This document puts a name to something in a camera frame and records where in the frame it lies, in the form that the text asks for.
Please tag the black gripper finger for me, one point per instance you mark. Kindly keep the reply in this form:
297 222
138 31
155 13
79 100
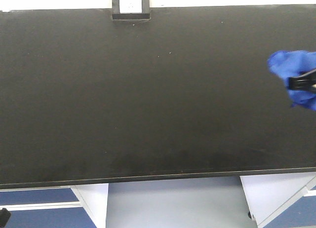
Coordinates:
304 82
4 217

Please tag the blue microfiber cloth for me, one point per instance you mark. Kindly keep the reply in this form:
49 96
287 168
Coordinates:
285 64

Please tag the left blue cabinet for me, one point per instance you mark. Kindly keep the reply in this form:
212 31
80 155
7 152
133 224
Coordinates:
80 206

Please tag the blue cabinet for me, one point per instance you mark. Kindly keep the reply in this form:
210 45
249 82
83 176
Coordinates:
80 206
268 196

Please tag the right blue cabinet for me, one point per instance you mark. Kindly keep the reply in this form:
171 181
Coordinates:
268 196

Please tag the black benchtop power socket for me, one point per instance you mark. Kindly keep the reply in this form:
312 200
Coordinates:
131 10

